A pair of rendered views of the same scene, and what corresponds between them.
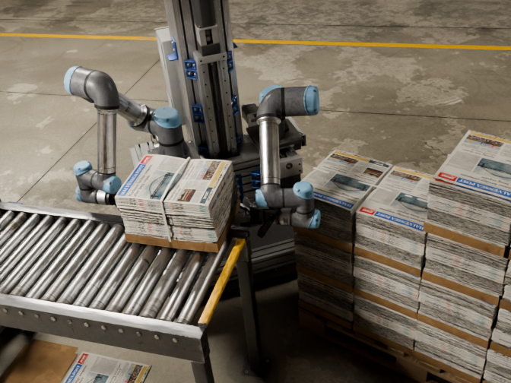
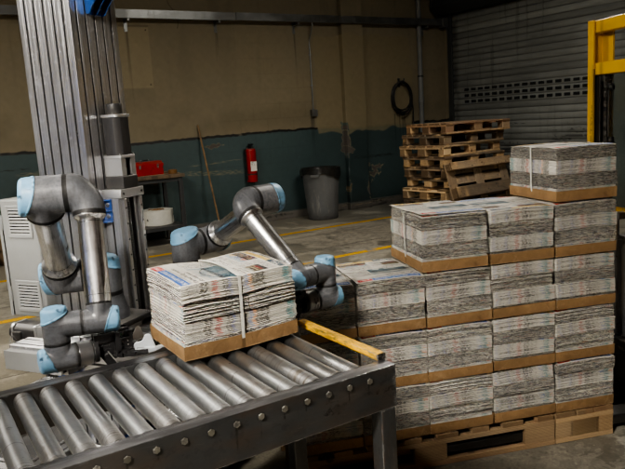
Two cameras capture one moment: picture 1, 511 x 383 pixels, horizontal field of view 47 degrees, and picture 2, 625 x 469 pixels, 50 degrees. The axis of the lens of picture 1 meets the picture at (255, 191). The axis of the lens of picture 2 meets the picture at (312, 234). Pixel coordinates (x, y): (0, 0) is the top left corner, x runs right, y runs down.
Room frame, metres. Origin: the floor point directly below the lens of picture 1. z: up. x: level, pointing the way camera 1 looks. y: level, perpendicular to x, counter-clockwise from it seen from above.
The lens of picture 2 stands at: (0.35, 1.68, 1.47)
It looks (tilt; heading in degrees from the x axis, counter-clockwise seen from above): 10 degrees down; 309
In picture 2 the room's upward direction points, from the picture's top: 4 degrees counter-clockwise
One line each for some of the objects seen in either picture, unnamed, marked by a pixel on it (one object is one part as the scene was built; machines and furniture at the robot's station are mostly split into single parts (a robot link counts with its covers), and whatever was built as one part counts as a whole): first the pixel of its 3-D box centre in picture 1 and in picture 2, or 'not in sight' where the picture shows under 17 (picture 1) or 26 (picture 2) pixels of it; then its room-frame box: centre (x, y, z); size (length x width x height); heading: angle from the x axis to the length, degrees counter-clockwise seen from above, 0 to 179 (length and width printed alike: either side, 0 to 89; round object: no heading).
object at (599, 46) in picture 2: not in sight; (599, 200); (1.31, -1.83, 0.97); 0.09 x 0.09 x 1.75; 51
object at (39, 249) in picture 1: (33, 256); (67, 422); (1.80, 0.89, 0.77); 0.47 x 0.05 x 0.05; 161
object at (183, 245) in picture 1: (211, 222); (254, 320); (1.82, 0.19, 0.83); 0.29 x 0.16 x 0.04; 161
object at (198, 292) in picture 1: (204, 280); (313, 354); (1.56, 0.21, 0.77); 0.47 x 0.05 x 0.05; 161
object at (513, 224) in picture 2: not in sight; (499, 228); (1.51, -1.05, 0.95); 0.38 x 0.29 x 0.23; 141
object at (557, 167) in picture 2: not in sight; (560, 287); (1.33, -1.28, 0.65); 0.39 x 0.30 x 1.29; 141
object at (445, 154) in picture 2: not in sight; (455, 168); (4.64, -6.91, 0.65); 1.33 x 0.94 x 1.30; 75
